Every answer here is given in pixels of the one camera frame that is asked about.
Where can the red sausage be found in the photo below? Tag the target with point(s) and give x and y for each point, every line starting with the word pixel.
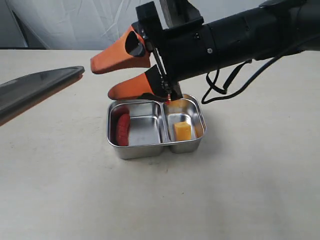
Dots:
pixel 123 127

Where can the dark lid with orange seal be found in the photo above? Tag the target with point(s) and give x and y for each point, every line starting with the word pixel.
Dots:
pixel 21 94

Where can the steel two-compartment lunch box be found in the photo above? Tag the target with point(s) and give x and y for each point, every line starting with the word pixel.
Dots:
pixel 151 127

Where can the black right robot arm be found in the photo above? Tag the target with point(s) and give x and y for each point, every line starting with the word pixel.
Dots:
pixel 274 29

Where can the white backdrop cloth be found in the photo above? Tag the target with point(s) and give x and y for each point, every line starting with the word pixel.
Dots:
pixel 80 24

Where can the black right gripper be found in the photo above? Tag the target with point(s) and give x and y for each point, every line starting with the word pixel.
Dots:
pixel 180 52

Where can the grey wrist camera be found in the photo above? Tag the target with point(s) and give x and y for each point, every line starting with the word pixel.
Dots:
pixel 180 12

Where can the yellow cheese block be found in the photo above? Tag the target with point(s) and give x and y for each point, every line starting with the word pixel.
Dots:
pixel 182 131

